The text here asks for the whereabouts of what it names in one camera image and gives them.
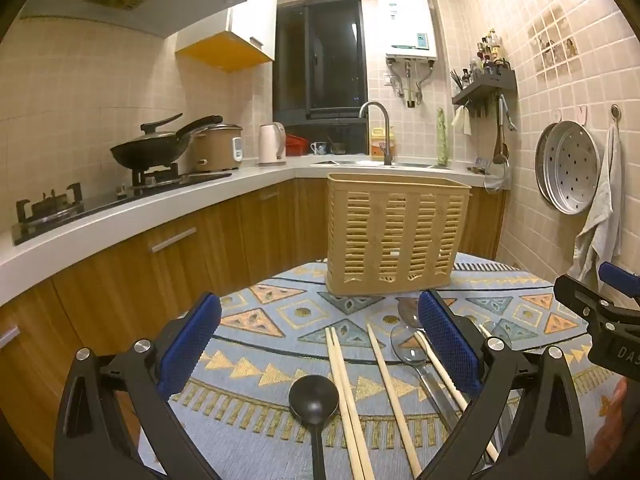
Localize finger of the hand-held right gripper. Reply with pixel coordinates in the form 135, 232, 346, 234
553, 273, 618, 333
598, 261, 640, 307

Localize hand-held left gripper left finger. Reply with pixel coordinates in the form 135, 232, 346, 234
52, 292, 223, 480

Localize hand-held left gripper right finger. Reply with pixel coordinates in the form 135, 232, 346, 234
417, 289, 592, 480

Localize metal spoon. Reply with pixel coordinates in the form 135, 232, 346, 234
397, 297, 426, 332
390, 323, 493, 468

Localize beige slotted plastic utensil basket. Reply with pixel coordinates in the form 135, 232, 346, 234
326, 173, 472, 295

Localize black plastic spoon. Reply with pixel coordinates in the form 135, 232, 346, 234
288, 375, 341, 480

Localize person's right hand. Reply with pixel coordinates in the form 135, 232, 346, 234
597, 375, 632, 466

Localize grey hanging towel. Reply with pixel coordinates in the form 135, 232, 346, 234
572, 125, 623, 286

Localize patterned blue tablecloth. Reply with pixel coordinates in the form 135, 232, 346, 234
135, 252, 631, 480

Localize wooden base cabinets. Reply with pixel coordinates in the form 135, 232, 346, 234
0, 175, 508, 461

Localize round metal steamer tray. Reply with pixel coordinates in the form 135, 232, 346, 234
534, 122, 558, 201
542, 120, 601, 216

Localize glass pot lid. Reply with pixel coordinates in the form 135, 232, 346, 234
482, 157, 511, 195

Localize white kitchen countertop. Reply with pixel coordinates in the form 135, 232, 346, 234
0, 155, 506, 306

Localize black gas stove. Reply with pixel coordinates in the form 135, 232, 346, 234
11, 172, 233, 247

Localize hanging wooden spatula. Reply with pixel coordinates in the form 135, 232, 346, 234
492, 105, 510, 165

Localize hanging metal tongs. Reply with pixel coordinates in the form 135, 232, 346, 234
497, 94, 517, 132

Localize beige rice cooker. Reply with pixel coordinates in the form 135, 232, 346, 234
187, 124, 244, 173

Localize black wok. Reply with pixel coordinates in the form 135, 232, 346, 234
110, 115, 223, 171

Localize steel sink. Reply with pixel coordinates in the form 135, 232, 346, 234
310, 157, 441, 170

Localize green loofah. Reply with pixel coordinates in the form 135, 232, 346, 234
436, 107, 449, 167

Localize black wok lid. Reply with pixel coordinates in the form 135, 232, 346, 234
140, 112, 184, 140

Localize white electric kettle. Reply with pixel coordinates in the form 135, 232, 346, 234
257, 122, 287, 166

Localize yellow bottle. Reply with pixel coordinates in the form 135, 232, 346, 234
369, 126, 396, 157

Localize curved metal faucet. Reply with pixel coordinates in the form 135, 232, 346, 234
359, 101, 394, 166

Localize row of seasoning bottles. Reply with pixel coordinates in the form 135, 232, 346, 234
469, 28, 511, 74

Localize water heater pipes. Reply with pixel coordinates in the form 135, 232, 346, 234
387, 57, 436, 108

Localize dark window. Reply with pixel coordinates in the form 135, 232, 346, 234
274, 0, 368, 122

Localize white water heater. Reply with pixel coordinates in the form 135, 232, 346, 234
377, 0, 440, 66

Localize dark wall spice rack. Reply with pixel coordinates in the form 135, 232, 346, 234
452, 69, 517, 107

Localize white wall cabinet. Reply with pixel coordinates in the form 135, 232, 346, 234
175, 0, 279, 73

